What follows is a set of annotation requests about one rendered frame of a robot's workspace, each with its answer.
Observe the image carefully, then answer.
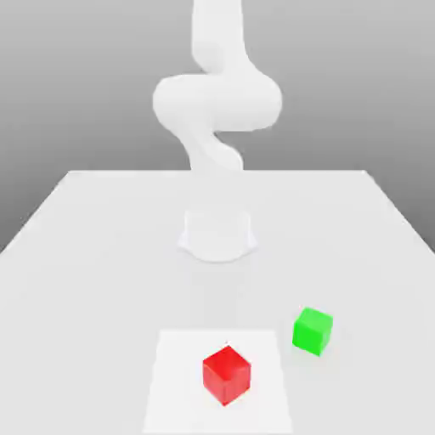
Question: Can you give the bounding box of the small green cube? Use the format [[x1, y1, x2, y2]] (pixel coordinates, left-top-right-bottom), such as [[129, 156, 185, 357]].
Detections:
[[291, 306, 335, 358]]

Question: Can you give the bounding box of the small red cube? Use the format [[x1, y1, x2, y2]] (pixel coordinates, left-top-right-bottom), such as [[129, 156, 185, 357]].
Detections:
[[202, 344, 252, 407]]

